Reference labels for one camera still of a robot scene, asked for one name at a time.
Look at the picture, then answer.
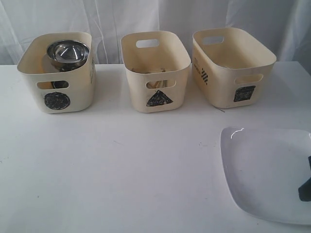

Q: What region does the white square plate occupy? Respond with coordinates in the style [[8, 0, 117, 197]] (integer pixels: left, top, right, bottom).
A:
[[220, 127, 311, 226]]

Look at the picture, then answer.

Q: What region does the steel mug front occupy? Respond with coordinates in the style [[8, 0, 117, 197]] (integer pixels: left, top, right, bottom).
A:
[[50, 81, 69, 89]]

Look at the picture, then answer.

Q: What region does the steel bowl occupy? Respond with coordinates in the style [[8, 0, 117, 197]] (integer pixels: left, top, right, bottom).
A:
[[47, 39, 90, 72]]

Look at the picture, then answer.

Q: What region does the white round bowl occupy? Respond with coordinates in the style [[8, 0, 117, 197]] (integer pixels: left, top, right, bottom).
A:
[[42, 55, 86, 73]]

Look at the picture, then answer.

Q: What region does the cream bin with square mark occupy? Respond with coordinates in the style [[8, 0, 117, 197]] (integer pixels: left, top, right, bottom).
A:
[[192, 27, 277, 109]]

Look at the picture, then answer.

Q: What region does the white backdrop curtain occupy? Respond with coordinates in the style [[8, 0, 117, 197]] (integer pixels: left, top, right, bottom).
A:
[[0, 0, 311, 70]]

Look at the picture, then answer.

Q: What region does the cream bin with triangle mark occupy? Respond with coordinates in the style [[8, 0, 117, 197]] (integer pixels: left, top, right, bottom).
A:
[[121, 31, 191, 113]]

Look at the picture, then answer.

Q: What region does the cream bin with circle mark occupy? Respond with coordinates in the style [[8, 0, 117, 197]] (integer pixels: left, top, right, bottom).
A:
[[17, 32, 96, 114]]

